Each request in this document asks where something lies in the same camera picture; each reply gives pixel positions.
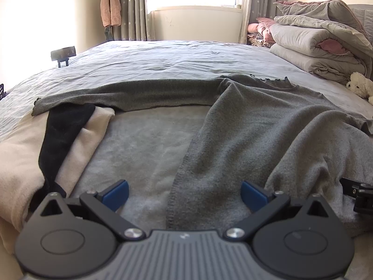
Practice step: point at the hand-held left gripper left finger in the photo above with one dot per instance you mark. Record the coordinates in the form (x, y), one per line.
(116, 194)

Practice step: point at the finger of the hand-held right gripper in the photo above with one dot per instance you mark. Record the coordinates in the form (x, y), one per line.
(348, 185)

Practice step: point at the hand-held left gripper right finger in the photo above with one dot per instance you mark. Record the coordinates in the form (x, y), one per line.
(253, 194)

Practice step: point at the grey long-sleeve sweater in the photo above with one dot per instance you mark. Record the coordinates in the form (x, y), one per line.
(247, 128)

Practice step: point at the black garment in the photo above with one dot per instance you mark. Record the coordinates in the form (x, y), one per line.
(61, 131)

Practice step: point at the white plush dog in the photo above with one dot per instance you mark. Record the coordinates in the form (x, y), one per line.
(360, 84)

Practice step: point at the cream garment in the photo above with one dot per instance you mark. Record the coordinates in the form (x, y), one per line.
(17, 163)

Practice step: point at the bed with grey sheet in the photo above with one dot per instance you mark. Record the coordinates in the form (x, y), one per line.
(163, 64)

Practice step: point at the phone on stand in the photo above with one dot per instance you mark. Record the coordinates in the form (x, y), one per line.
(62, 53)

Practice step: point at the patterned cloth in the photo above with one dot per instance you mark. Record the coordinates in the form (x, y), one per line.
(256, 41)

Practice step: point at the black stand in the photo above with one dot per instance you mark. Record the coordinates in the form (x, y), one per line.
(3, 92)

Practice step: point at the folded grey duvet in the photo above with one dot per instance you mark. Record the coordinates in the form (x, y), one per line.
(294, 38)

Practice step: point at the dark hanging cloth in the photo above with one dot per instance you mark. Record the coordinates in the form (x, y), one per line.
(108, 33)

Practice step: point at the pink blanket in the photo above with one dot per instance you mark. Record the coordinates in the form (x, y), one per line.
(263, 24)

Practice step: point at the grey quilted headboard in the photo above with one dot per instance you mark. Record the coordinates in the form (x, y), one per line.
(364, 14)

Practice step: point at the maroon-backed grey pillow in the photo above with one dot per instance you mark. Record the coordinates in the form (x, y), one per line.
(303, 5)

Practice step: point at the pink towel hanging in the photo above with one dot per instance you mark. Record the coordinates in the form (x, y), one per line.
(110, 5)

